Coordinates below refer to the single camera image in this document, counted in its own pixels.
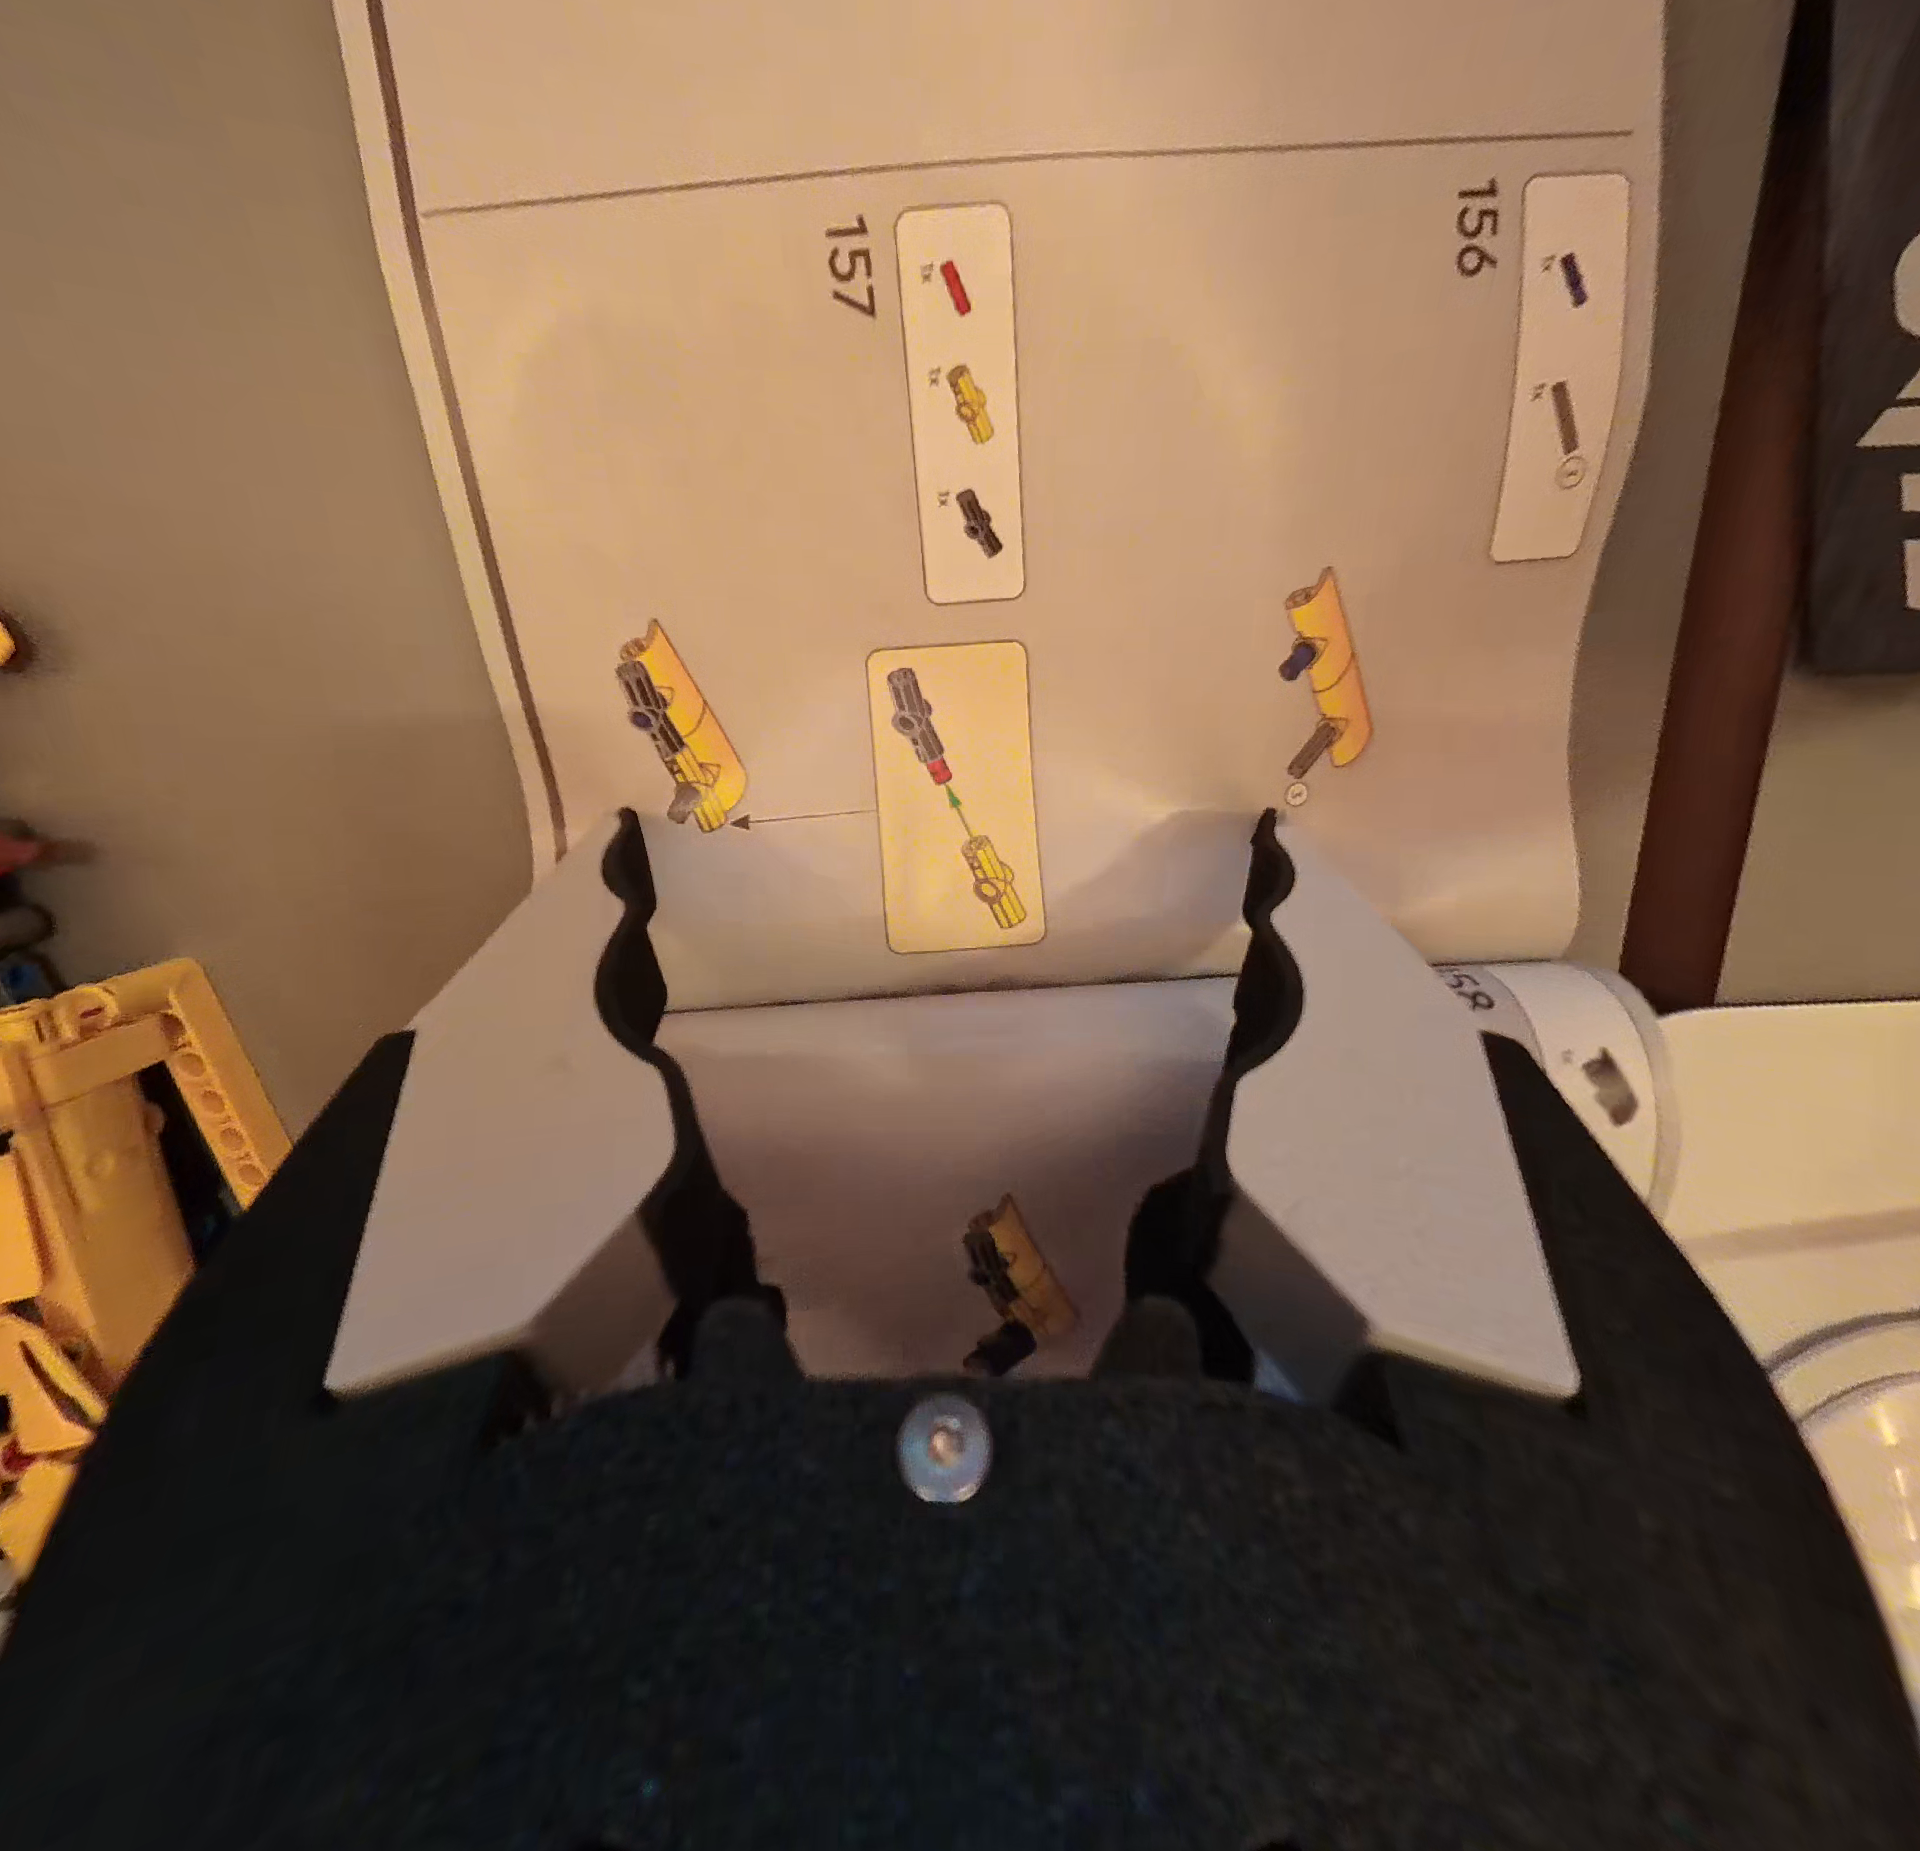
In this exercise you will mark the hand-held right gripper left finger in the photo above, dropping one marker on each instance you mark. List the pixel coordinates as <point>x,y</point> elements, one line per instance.
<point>510,1162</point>

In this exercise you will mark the brown desk divider strip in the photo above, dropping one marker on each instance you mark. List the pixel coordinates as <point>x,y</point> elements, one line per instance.
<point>1725,533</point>

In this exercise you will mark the yellow brick toy car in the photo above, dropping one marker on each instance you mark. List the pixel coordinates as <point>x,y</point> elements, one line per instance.
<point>91,1131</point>

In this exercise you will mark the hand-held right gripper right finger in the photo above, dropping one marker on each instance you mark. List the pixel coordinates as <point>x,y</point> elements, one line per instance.
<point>1380,1175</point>

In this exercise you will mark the instruction booklet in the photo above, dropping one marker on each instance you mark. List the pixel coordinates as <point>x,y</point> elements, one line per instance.
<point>1125,83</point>

